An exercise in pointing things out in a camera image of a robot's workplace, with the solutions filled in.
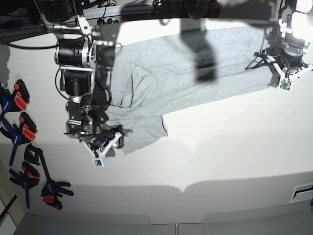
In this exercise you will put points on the blue red clamp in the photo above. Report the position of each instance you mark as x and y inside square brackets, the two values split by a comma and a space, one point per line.
[19, 135]
[16, 101]

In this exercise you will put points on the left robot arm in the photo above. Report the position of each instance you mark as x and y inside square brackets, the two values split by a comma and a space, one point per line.
[293, 36]

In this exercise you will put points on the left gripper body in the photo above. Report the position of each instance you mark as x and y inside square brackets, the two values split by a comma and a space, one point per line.
[291, 58]

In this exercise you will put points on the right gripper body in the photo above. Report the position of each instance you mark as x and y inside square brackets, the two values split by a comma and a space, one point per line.
[100, 144]

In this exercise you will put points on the long black bar clamp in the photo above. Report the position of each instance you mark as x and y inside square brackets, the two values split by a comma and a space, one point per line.
[52, 190]

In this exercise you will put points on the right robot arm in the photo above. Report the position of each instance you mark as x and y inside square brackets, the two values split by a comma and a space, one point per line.
[82, 75]

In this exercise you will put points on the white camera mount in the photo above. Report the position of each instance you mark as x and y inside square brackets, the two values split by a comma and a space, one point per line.
[287, 73]
[98, 162]

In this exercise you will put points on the lower left blue clamp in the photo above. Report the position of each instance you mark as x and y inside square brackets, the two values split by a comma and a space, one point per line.
[27, 179]

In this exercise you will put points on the grey T-shirt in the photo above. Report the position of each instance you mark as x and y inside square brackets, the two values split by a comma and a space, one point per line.
[162, 75]

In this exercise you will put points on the upper blue red clamp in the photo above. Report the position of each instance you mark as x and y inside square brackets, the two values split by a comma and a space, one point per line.
[16, 101]

